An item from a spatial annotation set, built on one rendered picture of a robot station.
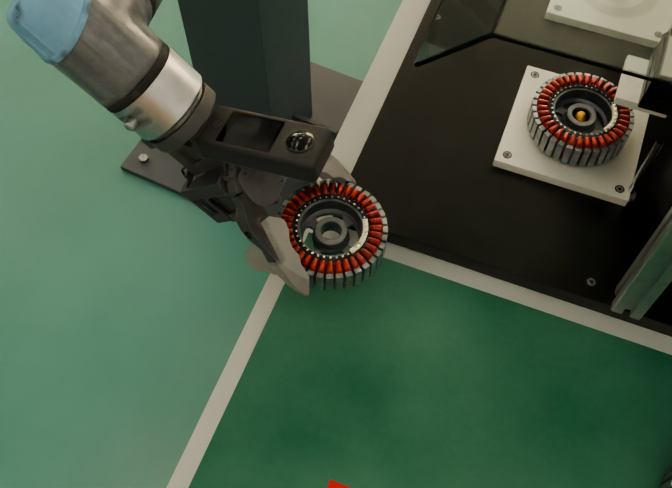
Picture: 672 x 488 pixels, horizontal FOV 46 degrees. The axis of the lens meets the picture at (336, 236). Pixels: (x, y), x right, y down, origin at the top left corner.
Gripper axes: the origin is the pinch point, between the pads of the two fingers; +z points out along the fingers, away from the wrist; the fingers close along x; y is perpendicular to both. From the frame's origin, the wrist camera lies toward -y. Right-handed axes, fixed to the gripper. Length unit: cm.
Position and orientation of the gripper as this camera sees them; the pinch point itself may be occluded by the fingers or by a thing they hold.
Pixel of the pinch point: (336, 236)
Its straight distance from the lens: 78.5
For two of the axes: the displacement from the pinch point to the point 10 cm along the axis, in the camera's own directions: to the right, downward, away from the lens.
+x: -3.5, 8.3, -4.4
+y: -7.0, 0.9, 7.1
